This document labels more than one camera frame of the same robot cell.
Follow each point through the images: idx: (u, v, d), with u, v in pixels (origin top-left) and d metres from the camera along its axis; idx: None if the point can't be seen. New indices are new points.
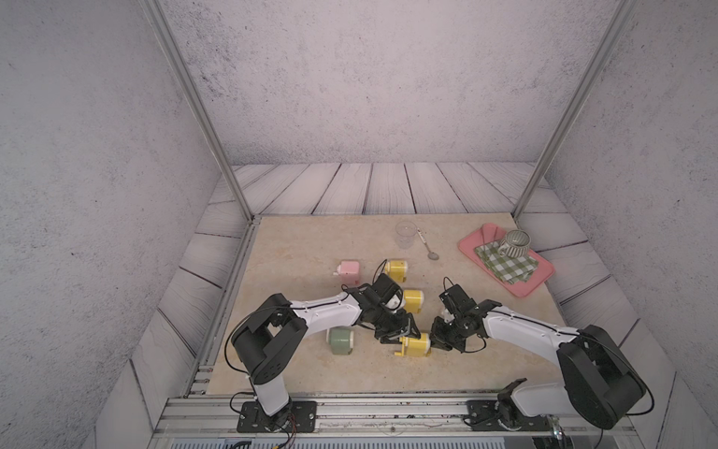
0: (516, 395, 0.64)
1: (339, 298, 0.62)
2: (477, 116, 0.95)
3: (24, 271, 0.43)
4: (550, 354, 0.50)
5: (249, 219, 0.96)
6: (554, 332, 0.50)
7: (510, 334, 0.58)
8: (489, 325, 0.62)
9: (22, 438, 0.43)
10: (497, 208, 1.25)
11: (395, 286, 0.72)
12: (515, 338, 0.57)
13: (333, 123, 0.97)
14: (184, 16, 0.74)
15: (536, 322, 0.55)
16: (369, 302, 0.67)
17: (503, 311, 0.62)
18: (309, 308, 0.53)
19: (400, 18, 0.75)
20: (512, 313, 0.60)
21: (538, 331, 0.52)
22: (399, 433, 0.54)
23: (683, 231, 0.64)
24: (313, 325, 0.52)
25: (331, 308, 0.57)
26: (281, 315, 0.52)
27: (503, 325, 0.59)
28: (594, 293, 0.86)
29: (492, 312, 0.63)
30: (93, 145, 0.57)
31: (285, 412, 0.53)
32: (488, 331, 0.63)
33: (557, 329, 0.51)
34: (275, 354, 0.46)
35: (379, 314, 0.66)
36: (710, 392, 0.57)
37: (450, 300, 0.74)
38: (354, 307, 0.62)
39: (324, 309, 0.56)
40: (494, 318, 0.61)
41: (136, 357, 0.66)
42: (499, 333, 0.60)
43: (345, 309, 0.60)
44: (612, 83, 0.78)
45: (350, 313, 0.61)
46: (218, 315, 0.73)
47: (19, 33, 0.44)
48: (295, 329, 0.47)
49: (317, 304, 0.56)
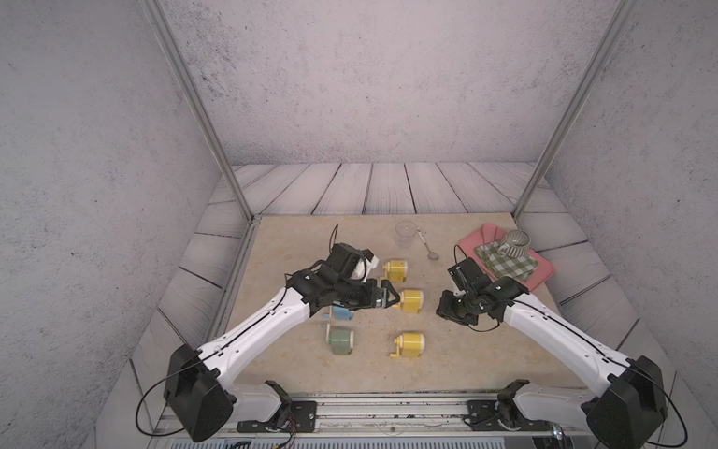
0: (517, 398, 0.64)
1: (270, 309, 0.49)
2: (477, 116, 0.95)
3: (24, 271, 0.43)
4: (585, 375, 0.45)
5: (249, 219, 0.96)
6: (601, 355, 0.43)
7: (538, 332, 0.51)
8: (515, 315, 0.53)
9: (22, 438, 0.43)
10: (497, 208, 1.25)
11: (352, 255, 0.59)
12: (539, 335, 0.51)
13: (333, 123, 0.97)
14: (184, 16, 0.74)
15: (576, 334, 0.47)
16: (313, 285, 0.54)
17: (537, 308, 0.52)
18: (226, 345, 0.44)
19: (399, 19, 0.75)
20: (546, 313, 0.50)
21: (581, 349, 0.45)
22: (399, 433, 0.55)
23: (683, 231, 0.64)
24: (241, 359, 0.44)
25: (264, 326, 0.47)
26: (189, 369, 0.45)
27: (531, 321, 0.51)
28: (594, 293, 0.86)
29: (517, 302, 0.53)
30: (93, 145, 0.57)
31: (284, 410, 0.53)
32: (506, 317, 0.55)
33: (605, 353, 0.44)
34: (198, 423, 0.40)
35: (338, 291, 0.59)
36: (710, 392, 0.57)
37: (460, 275, 0.65)
38: (298, 302, 0.51)
39: (251, 333, 0.46)
40: (521, 311, 0.52)
41: (136, 357, 0.67)
42: (524, 326, 0.53)
43: (280, 317, 0.49)
44: (612, 83, 0.78)
45: (291, 313, 0.50)
46: (218, 315, 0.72)
47: (19, 33, 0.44)
48: (210, 384, 0.39)
49: (241, 332, 0.46)
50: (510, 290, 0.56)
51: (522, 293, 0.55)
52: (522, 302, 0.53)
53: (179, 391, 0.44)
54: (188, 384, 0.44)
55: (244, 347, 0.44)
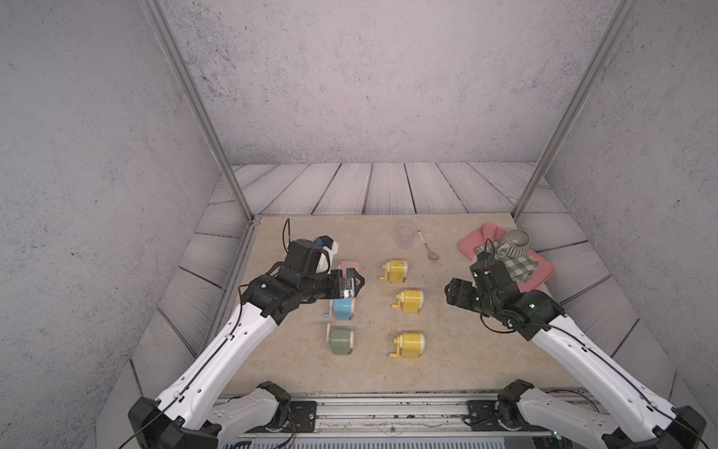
0: (524, 403, 0.63)
1: (228, 332, 0.45)
2: (477, 116, 0.95)
3: (24, 271, 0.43)
4: (622, 419, 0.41)
5: (249, 219, 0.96)
6: (646, 402, 0.40)
7: (570, 363, 0.47)
8: (548, 341, 0.48)
9: (22, 438, 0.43)
10: (497, 208, 1.25)
11: (308, 253, 0.54)
12: (570, 365, 0.47)
13: (333, 123, 0.97)
14: (184, 16, 0.74)
15: (616, 369, 0.43)
16: (273, 293, 0.49)
17: (574, 334, 0.47)
18: (190, 384, 0.40)
19: (400, 18, 0.75)
20: (585, 342, 0.46)
21: (625, 394, 0.41)
22: (399, 433, 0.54)
23: (683, 231, 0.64)
24: (208, 395, 0.41)
25: (224, 354, 0.43)
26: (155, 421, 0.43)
27: (567, 351, 0.46)
28: (594, 293, 0.86)
29: (552, 327, 0.48)
30: (93, 145, 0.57)
31: (286, 407, 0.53)
32: (535, 340, 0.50)
33: (651, 400, 0.40)
34: None
35: (300, 293, 0.53)
36: (710, 392, 0.57)
37: (487, 281, 0.57)
38: (258, 318, 0.46)
39: (211, 366, 0.42)
40: (556, 339, 0.47)
41: (136, 357, 0.67)
42: (554, 354, 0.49)
43: (241, 340, 0.45)
44: (612, 84, 0.78)
45: (253, 332, 0.46)
46: (218, 315, 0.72)
47: (19, 33, 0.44)
48: (177, 434, 0.37)
49: (201, 367, 0.42)
50: (543, 311, 0.50)
51: (557, 317, 0.49)
52: (558, 327, 0.48)
53: (151, 443, 0.41)
54: (156, 436, 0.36)
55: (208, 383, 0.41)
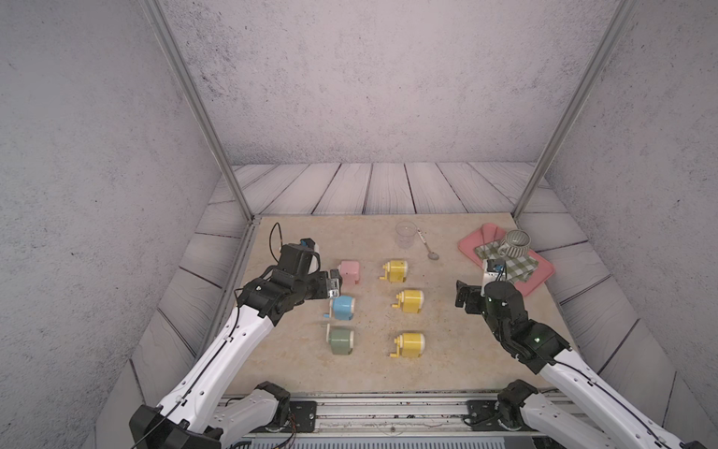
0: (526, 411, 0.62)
1: (226, 334, 0.46)
2: (477, 116, 0.95)
3: (24, 271, 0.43)
4: None
5: (249, 219, 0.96)
6: (654, 438, 0.41)
7: (577, 398, 0.49)
8: (553, 377, 0.51)
9: (22, 438, 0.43)
10: (497, 208, 1.25)
11: (301, 255, 0.56)
12: (578, 399, 0.49)
13: (333, 123, 0.97)
14: (184, 16, 0.74)
15: (622, 402, 0.44)
16: (268, 294, 0.51)
17: (578, 367, 0.49)
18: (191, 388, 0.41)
19: (399, 18, 0.74)
20: (591, 375, 0.48)
21: (632, 428, 0.42)
22: (399, 433, 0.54)
23: (683, 231, 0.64)
24: (211, 397, 0.42)
25: (224, 355, 0.44)
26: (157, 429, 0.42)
27: (572, 386, 0.48)
28: (594, 293, 0.86)
29: (557, 361, 0.50)
30: (93, 145, 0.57)
31: (285, 404, 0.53)
32: (540, 373, 0.53)
33: (658, 435, 0.41)
34: None
35: (294, 293, 0.54)
36: (710, 392, 0.57)
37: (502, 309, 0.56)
38: (256, 319, 0.47)
39: (212, 369, 0.42)
40: (562, 373, 0.49)
41: (136, 357, 0.67)
42: (560, 387, 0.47)
43: (240, 340, 0.45)
44: (612, 84, 0.78)
45: (251, 332, 0.47)
46: (218, 315, 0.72)
47: (19, 33, 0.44)
48: (181, 439, 0.37)
49: (203, 370, 0.42)
50: (550, 344, 0.52)
51: (564, 350, 0.51)
52: (562, 361, 0.50)
53: None
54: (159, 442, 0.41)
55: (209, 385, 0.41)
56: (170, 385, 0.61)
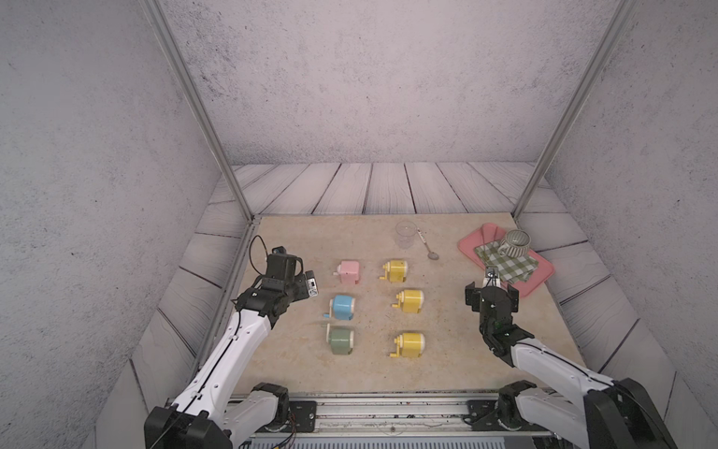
0: (521, 398, 0.64)
1: (231, 333, 0.50)
2: (477, 116, 0.95)
3: (24, 271, 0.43)
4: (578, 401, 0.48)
5: (249, 219, 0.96)
6: (585, 376, 0.48)
7: (537, 367, 0.57)
8: (516, 354, 0.61)
9: (22, 438, 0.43)
10: (497, 208, 1.25)
11: (288, 260, 0.62)
12: (539, 370, 0.56)
13: (333, 123, 0.97)
14: (184, 16, 0.74)
15: (567, 361, 0.53)
16: (264, 299, 0.55)
17: (534, 343, 0.60)
18: (204, 386, 0.42)
19: (400, 18, 0.75)
20: (543, 346, 0.58)
21: (569, 372, 0.50)
22: (399, 433, 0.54)
23: (683, 231, 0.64)
24: (224, 391, 0.44)
25: (232, 353, 0.47)
26: (171, 431, 0.43)
27: (531, 357, 0.58)
28: (595, 293, 0.86)
29: (521, 342, 0.61)
30: (93, 145, 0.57)
31: (285, 400, 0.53)
32: (512, 359, 0.63)
33: (592, 376, 0.48)
34: None
35: (286, 295, 0.60)
36: (710, 392, 0.57)
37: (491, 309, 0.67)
38: (257, 319, 0.52)
39: (222, 365, 0.45)
40: (523, 351, 0.59)
41: (136, 357, 0.67)
42: (525, 364, 0.59)
43: (245, 339, 0.49)
44: (612, 83, 0.78)
45: (255, 330, 0.51)
46: (218, 315, 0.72)
47: (19, 32, 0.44)
48: (204, 427, 0.38)
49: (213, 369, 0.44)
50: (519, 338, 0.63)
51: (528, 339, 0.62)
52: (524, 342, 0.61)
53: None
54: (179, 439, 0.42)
55: (222, 381, 0.44)
56: (170, 385, 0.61)
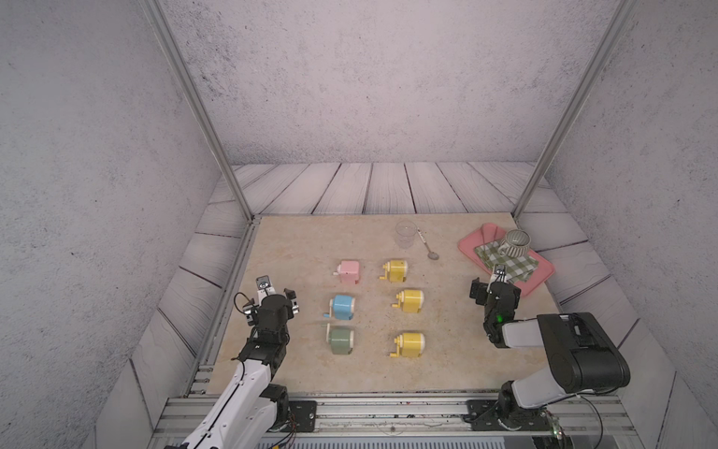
0: (517, 383, 0.66)
1: (236, 379, 0.54)
2: (477, 116, 0.95)
3: (24, 270, 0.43)
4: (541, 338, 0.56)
5: (249, 219, 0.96)
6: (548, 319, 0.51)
7: (519, 333, 0.65)
8: (507, 330, 0.69)
9: (22, 438, 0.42)
10: (497, 208, 1.25)
11: (280, 309, 0.64)
12: (522, 337, 0.64)
13: (334, 123, 0.97)
14: (184, 15, 0.74)
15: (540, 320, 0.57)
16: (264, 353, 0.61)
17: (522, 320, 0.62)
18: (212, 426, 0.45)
19: (400, 18, 0.75)
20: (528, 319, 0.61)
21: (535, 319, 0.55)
22: (398, 433, 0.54)
23: (683, 231, 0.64)
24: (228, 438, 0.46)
25: (239, 396, 0.51)
26: None
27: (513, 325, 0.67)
28: (595, 293, 0.86)
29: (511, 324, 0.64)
30: (93, 145, 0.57)
31: (285, 399, 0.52)
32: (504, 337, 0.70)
33: None
34: None
35: (283, 344, 0.64)
36: (710, 392, 0.57)
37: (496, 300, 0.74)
38: (262, 366, 0.57)
39: (230, 405, 0.49)
40: (509, 328, 0.68)
41: (136, 356, 0.66)
42: (514, 337, 0.66)
43: (251, 384, 0.53)
44: (612, 83, 0.78)
45: (260, 376, 0.56)
46: (218, 315, 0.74)
47: (19, 32, 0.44)
48: None
49: (220, 411, 0.48)
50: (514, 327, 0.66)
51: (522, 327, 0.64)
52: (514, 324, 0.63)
53: None
54: None
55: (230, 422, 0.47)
56: (172, 385, 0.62)
